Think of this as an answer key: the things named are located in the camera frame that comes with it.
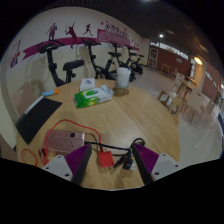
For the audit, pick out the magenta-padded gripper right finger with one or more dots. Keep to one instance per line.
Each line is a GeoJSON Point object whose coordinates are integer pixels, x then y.
{"type": "Point", "coordinates": [160, 166]}

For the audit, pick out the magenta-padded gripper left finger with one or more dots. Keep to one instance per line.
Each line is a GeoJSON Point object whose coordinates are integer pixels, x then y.
{"type": "Point", "coordinates": [63, 166]}

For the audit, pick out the red charger block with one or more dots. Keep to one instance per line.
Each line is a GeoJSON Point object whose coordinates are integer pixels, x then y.
{"type": "Point", "coordinates": [105, 159]}

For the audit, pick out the pink power strip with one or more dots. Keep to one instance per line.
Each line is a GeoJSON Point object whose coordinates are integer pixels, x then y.
{"type": "Point", "coordinates": [65, 140]}

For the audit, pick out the black flat pad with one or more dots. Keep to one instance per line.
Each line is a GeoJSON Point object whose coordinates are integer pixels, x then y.
{"type": "Point", "coordinates": [38, 118]}

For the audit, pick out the blue and orange marker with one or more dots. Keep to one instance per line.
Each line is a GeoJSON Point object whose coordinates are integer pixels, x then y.
{"type": "Point", "coordinates": [50, 92]}

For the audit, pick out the group of tables and chairs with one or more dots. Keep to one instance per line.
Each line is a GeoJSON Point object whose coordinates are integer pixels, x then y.
{"type": "Point", "coordinates": [193, 98]}

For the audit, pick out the green wet wipes pack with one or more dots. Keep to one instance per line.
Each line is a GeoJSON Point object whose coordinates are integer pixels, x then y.
{"type": "Point", "coordinates": [93, 96]}

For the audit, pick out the round wooden coaster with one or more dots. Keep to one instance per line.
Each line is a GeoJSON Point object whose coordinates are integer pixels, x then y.
{"type": "Point", "coordinates": [121, 91]}

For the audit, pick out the small white box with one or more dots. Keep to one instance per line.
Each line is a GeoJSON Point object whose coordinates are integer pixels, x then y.
{"type": "Point", "coordinates": [87, 84]}

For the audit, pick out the white cup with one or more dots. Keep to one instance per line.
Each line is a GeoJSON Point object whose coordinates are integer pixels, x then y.
{"type": "Point", "coordinates": [123, 77]}

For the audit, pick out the row of exercise bikes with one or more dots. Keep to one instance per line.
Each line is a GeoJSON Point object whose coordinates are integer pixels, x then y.
{"type": "Point", "coordinates": [51, 66]}

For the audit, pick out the ceiling lights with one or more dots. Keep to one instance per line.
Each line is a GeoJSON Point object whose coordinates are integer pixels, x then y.
{"type": "Point", "coordinates": [198, 60]}

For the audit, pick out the wall poster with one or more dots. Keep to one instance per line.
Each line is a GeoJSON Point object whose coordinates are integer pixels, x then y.
{"type": "Point", "coordinates": [15, 55]}

